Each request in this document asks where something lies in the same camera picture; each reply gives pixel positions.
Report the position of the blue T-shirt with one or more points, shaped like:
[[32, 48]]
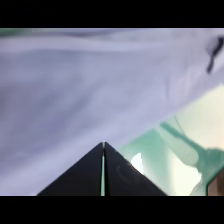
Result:
[[83, 100]]

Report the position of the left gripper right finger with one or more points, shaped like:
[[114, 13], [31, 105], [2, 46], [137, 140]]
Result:
[[128, 176]]

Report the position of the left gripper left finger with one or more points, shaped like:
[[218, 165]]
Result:
[[83, 176]]

